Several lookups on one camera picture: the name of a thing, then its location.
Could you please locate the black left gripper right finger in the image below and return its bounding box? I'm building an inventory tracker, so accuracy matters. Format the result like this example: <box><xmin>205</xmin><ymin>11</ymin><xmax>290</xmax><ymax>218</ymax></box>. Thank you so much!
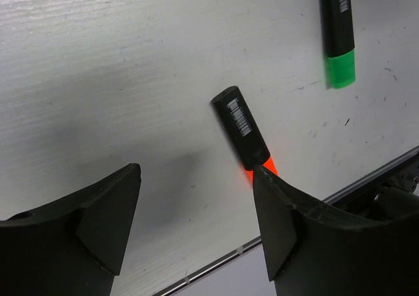
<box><xmin>253</xmin><ymin>167</ymin><xmax>418</xmax><ymax>295</ymax></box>

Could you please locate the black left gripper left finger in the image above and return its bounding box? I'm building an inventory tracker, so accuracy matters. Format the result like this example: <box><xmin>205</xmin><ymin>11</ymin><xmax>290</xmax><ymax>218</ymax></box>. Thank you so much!
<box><xmin>1</xmin><ymin>163</ymin><xmax>141</xmax><ymax>295</ymax></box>

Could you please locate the orange black highlighter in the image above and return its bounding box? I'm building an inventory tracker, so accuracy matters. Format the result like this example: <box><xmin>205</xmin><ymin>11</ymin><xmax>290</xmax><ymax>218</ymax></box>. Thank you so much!
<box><xmin>211</xmin><ymin>86</ymin><xmax>278</xmax><ymax>181</ymax></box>

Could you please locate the green black highlighter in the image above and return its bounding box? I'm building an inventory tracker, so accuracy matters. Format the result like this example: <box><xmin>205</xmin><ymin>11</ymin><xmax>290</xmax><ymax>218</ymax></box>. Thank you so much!
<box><xmin>319</xmin><ymin>0</ymin><xmax>355</xmax><ymax>89</ymax></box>

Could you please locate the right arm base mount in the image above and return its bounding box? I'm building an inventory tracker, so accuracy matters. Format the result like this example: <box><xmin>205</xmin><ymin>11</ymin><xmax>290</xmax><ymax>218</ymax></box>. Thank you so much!
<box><xmin>333</xmin><ymin>164</ymin><xmax>418</xmax><ymax>221</ymax></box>

